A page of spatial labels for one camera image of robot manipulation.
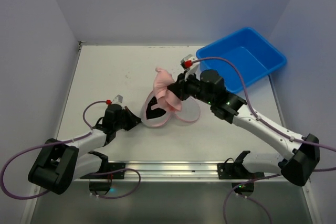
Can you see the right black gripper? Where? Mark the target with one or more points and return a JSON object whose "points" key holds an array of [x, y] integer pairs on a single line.
{"points": [[181, 85]]}

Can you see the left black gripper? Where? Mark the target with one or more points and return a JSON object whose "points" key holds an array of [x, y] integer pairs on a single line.
{"points": [[128, 118]]}

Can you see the pink bra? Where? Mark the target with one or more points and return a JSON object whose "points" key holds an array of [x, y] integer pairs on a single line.
{"points": [[166, 99]]}

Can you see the black bra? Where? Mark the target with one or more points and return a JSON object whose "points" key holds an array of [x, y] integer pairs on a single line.
{"points": [[152, 111]]}

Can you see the white mesh laundry bag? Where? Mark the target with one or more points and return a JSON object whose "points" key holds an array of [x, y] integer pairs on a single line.
{"points": [[190, 113]]}

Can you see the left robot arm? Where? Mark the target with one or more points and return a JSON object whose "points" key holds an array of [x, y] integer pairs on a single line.
{"points": [[60, 162]]}

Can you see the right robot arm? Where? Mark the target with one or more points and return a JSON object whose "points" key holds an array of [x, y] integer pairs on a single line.
{"points": [[297, 155]]}

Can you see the blue plastic bin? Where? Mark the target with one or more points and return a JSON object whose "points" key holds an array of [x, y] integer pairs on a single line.
{"points": [[248, 51]]}

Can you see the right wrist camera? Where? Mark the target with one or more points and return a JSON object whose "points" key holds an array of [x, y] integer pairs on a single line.
{"points": [[190, 66]]}

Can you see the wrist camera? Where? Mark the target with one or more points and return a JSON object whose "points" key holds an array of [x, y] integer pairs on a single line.
{"points": [[116, 102], [190, 66]]}

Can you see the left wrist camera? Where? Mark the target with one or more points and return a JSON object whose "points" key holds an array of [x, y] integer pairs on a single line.
{"points": [[116, 102]]}

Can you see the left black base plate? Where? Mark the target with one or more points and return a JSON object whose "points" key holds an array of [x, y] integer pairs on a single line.
{"points": [[117, 168]]}

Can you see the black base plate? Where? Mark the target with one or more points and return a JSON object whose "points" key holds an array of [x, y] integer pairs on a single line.
{"points": [[235, 170], [117, 168]]}

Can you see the aluminium mounting rail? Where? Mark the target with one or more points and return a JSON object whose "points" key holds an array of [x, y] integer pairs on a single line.
{"points": [[168, 169]]}

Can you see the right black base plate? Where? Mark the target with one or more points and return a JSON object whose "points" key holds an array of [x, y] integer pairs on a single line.
{"points": [[235, 170]]}

